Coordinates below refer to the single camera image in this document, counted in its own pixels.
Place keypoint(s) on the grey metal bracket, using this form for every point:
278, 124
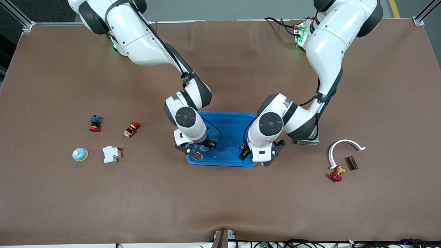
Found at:
220, 239

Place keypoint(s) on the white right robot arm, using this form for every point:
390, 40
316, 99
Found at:
137, 38

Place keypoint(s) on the metal mesh power supply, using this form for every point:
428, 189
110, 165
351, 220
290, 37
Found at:
308, 142

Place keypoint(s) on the red button blue body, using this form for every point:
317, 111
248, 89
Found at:
94, 122

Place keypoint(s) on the aluminium frame profile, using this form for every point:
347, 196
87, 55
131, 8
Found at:
418, 21
27, 26

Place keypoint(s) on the red orange button switch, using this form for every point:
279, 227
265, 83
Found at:
131, 130

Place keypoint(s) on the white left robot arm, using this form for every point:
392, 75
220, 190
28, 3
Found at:
327, 44

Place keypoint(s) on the light blue call bell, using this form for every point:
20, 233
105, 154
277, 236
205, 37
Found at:
80, 155
204, 148

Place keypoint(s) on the white circuit breaker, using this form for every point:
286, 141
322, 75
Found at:
111, 154

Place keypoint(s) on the blue plastic tray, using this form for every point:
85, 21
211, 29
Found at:
227, 131

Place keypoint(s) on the brown table cover mat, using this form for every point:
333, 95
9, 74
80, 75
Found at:
220, 199

